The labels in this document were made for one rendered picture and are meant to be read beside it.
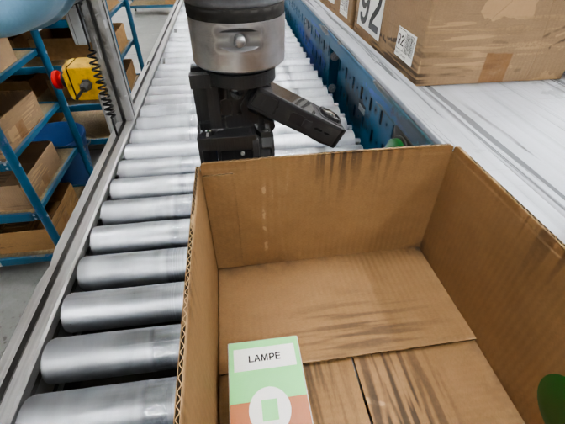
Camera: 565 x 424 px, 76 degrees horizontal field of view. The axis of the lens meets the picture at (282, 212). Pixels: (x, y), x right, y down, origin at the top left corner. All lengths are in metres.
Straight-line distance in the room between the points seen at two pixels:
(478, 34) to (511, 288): 0.46
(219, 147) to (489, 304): 0.32
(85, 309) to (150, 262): 0.10
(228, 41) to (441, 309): 0.37
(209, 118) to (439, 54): 0.45
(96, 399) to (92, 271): 0.19
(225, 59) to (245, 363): 0.28
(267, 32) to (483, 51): 0.49
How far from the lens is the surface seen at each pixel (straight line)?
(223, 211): 0.42
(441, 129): 0.55
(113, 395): 0.44
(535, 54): 0.83
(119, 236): 0.60
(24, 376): 0.50
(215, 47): 0.35
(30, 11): 0.21
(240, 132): 0.39
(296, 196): 0.42
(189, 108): 0.96
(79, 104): 2.24
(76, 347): 0.48
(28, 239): 1.62
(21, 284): 1.76
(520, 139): 0.60
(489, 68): 0.78
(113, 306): 0.51
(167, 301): 0.49
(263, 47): 0.35
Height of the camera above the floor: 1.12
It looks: 40 degrees down
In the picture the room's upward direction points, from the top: straight up
